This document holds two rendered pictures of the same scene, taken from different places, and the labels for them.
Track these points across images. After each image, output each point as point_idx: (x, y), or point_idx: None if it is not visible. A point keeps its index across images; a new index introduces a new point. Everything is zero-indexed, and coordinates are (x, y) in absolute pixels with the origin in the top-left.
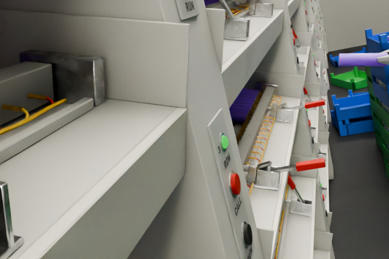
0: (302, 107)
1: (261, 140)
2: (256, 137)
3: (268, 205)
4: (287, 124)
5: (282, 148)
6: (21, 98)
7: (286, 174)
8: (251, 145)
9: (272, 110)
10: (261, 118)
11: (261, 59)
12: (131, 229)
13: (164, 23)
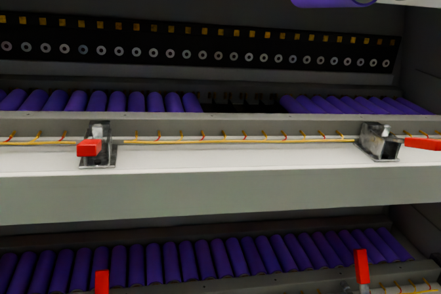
0: (401, 140)
1: (259, 144)
2: (233, 129)
3: (28, 165)
4: (363, 159)
5: (245, 161)
6: None
7: (147, 172)
8: (181, 122)
9: (361, 129)
10: (296, 119)
11: None
12: None
13: None
